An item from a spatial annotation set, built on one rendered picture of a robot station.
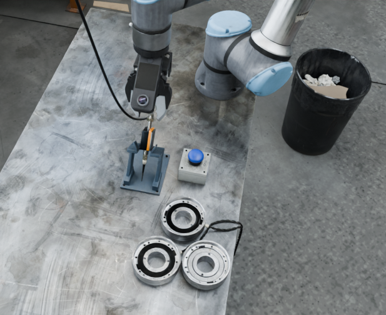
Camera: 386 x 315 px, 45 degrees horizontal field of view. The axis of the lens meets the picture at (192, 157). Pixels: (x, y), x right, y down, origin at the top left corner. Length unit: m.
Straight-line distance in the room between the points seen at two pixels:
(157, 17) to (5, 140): 1.63
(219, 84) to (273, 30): 0.26
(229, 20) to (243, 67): 0.15
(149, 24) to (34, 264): 0.57
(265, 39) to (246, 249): 1.07
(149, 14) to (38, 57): 1.95
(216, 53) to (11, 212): 0.66
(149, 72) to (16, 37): 2.06
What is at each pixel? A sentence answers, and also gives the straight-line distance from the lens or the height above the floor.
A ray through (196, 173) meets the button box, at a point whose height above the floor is 0.84.
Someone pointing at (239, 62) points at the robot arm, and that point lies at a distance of 1.23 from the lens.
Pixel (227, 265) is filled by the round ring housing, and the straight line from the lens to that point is 1.06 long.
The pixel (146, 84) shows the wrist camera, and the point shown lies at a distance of 0.93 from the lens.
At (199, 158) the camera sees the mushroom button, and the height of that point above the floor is 0.87.
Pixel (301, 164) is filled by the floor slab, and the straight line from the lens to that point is 2.34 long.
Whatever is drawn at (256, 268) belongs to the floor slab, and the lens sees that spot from 2.00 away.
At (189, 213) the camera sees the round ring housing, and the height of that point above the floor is 0.83.
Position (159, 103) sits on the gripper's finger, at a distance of 1.03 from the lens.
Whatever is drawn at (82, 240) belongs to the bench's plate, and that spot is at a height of 0.80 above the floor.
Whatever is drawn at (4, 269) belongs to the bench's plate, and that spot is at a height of 0.80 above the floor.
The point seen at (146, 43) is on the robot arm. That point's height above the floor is 1.20.
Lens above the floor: 1.78
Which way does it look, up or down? 52 degrees down
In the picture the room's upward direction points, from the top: 7 degrees clockwise
